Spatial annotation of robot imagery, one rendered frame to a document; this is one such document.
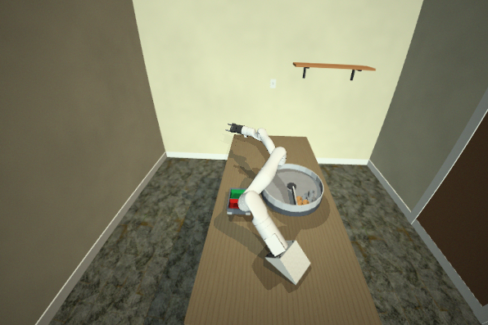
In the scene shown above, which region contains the red and green divided tray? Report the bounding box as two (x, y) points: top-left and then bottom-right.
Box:
(227, 187), (251, 215)

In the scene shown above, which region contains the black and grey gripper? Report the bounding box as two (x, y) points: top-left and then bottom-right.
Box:
(225, 123), (249, 138)

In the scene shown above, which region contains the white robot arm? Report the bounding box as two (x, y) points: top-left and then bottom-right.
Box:
(237, 128), (288, 256)

